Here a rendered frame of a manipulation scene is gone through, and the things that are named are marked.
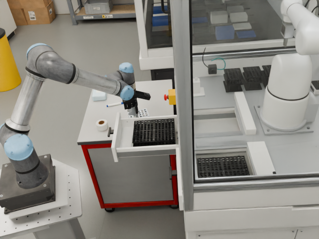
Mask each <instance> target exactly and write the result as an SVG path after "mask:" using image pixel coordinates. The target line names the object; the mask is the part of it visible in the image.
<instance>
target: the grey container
mask: <svg viewBox="0 0 319 239"><path fill-rule="evenodd" d="M84 8H85V13H86V14H109V13H110V12H111V10H112V8H113V2H112V0H86V2H85V3H84Z"/></svg>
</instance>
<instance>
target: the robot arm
mask: <svg viewBox="0 0 319 239"><path fill-rule="evenodd" d="M27 60H28V62H27V65H26V67H25V70H26V72H27V75H26V78H25V81H24V83H23V85H22V88H21V91H20V93H19V97H18V99H17V102H16V105H15V107H14V110H13V113H12V115H11V118H9V119H7V120H6V121H5V123H4V124H2V125H1V126H0V143H1V144H2V146H3V148H4V150H5V153H6V155H7V156H8V158H9V160H10V162H11V164H12V165H13V167H14V169H15V171H16V182H17V184H18V185H19V187H21V188H24V189H31V188H35V187H37V186H39V185H41V184H42V183H43V182H44V181H46V179H47V177H48V174H49V171H48V168H47V167H46V165H45V164H43V163H42V162H41V161H40V160H39V158H38V155H37V153H36V151H35V149H34V146H33V143H32V141H31V139H30V138H29V137H28V133H29V131H30V125H29V122H30V119H31V116H32V114H33V111H34V109H35V106H36V104H37V101H38V99H39V96H40V94H41V91H42V89H43V86H44V84H45V81H46V80H48V79H50V80H54V81H57V82H61V83H65V84H71V83H73V84H77V85H80V86H83V87H87V88H90V89H94V90H97V91H101V92H105V93H108V94H112V95H115V96H119V97H120V98H121V99H122V102H123V104H124V109H125V110H126V109H127V111H128V112H129V113H128V114H129V115H130V116H133V115H135V116H136V118H137V116H138V102H137V98H140V99H145V100H150V98H151V96H150V94H149V93H146V92H140V91H136V84H135V78H134V70H133V66H132V64H130V63H122V64H120V65H119V70H117V71H115V72H113V73H110V74H108V75H105V76H102V75H99V74H96V73H93V72H90V71H87V70H84V69H81V68H78V67H76V65H75V64H73V63H70V62H68V61H66V60H65V59H63V58H62V57H61V56H60V55H58V54H57V53H56V52H55V51H54V50H53V48H51V47H50V46H48V45H46V44H43V43H37V44H34V45H32V46H31V47H30V48H29V49H28V51H27Z"/></svg>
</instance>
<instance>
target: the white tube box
mask: <svg viewBox="0 0 319 239"><path fill-rule="evenodd" d="M142 110H143V113H142V112H141V111H142ZM128 113H129V112H128ZM146 113H147V114H148V115H147V116H146ZM143 114H145V116H143ZM137 117H149V113H148V111H147V108H145V109H141V110H138V116H137ZM128 118H134V115H133V116H130V115H129V114H128Z"/></svg>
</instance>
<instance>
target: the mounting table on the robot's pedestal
mask: <svg viewBox="0 0 319 239"><path fill-rule="evenodd" d="M51 159H52V161H53V166H54V165H55V167H57V166H61V165H65V164H64V163H62V162H59V161H57V160H55V159H53V158H51ZM66 180H67V203H68V204H67V205H63V206H59V207H55V208H52V209H48V210H44V211H39V212H36V213H32V214H28V215H24V216H20V217H16V218H12V219H9V213H6V214H4V208H1V206H0V239H10V238H13V237H17V236H21V235H25V234H28V233H32V232H35V231H39V230H44V229H48V228H49V225H52V224H56V223H60V222H63V221H68V220H71V219H75V218H79V217H81V216H82V215H83V214H82V202H81V191H80V179H79V170H77V169H75V168H73V167H71V166H68V165H66Z"/></svg>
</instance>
